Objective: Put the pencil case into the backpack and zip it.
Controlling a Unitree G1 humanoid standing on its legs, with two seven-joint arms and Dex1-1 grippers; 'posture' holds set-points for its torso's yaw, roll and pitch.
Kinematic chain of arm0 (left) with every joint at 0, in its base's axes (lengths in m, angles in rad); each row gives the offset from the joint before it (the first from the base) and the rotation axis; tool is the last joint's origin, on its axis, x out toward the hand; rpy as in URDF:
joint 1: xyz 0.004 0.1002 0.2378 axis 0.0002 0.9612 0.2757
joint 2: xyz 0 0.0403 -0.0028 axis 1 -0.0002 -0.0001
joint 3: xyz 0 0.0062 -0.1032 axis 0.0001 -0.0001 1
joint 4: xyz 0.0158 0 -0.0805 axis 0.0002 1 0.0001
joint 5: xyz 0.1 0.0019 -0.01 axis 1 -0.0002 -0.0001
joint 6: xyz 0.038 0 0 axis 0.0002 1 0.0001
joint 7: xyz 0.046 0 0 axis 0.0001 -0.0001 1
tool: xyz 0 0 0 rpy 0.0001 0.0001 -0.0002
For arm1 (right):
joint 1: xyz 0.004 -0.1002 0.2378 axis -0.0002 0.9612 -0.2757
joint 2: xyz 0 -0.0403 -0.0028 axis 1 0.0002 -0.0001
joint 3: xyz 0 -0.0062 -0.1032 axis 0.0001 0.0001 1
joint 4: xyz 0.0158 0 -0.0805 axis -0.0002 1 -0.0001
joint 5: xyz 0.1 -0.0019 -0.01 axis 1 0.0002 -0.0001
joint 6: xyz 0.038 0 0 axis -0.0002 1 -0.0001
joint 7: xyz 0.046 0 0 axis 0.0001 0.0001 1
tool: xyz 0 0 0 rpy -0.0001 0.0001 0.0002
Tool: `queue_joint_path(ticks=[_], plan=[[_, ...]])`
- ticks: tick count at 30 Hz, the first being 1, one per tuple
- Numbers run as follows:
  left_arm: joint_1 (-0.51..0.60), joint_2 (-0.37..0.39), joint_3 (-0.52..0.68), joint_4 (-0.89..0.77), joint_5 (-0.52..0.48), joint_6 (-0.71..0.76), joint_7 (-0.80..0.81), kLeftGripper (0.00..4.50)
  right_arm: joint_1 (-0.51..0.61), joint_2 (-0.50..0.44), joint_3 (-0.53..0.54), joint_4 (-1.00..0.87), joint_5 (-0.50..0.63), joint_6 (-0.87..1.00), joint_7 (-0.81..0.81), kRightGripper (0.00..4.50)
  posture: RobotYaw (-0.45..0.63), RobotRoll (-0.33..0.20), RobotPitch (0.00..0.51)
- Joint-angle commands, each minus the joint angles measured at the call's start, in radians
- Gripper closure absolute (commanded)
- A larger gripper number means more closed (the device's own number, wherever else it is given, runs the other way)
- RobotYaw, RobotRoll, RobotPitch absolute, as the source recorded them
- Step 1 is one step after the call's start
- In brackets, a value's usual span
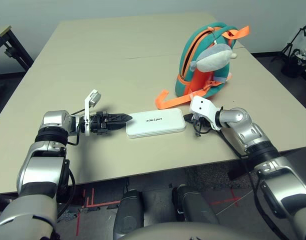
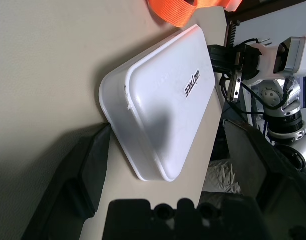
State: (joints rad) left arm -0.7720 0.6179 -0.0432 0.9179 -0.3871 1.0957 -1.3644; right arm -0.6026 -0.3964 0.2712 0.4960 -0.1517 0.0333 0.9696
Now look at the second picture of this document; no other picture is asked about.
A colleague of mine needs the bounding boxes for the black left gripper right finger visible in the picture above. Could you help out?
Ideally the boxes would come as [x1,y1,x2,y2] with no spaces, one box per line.
[222,118,306,240]

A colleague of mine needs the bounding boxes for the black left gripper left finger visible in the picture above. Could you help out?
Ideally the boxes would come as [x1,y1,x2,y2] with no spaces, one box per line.
[65,124,112,218]

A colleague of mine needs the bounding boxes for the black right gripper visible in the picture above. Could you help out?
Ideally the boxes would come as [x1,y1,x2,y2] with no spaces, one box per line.
[209,19,260,104]

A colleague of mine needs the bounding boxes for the teal and orange backpack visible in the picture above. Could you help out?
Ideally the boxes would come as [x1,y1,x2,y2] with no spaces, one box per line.
[147,0,244,28]

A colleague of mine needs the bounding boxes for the white plastic pencil case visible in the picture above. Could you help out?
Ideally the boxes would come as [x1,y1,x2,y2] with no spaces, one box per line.
[99,24,216,183]

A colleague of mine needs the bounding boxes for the crumpled white cloth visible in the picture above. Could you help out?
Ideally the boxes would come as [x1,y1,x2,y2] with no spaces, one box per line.
[207,159,242,196]

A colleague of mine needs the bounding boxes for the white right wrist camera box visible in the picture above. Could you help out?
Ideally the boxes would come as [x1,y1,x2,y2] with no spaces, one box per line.
[255,34,306,82]

